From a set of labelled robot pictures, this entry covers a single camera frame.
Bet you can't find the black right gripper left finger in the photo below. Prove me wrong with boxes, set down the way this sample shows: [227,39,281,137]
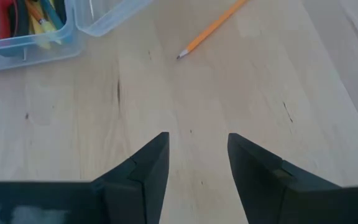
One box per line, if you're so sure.
[0,132,170,224]

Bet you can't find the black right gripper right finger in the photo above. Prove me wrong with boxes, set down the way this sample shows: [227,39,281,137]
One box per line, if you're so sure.
[227,133,358,224]

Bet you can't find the orange pencil pink eraser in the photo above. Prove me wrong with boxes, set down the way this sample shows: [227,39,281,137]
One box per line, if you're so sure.
[176,0,249,60]

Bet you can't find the clear plastic supply box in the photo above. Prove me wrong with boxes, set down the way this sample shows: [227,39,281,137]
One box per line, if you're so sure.
[0,0,155,74]

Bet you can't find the yellow pen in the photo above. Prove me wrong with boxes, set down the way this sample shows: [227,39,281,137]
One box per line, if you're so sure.
[29,15,62,50]

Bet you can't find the orange pencil yellow-green cap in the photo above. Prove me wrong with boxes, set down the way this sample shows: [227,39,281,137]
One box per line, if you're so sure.
[25,0,58,34]

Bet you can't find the red-handled scissors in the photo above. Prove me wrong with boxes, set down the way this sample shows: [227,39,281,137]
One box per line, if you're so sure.
[0,0,29,43]

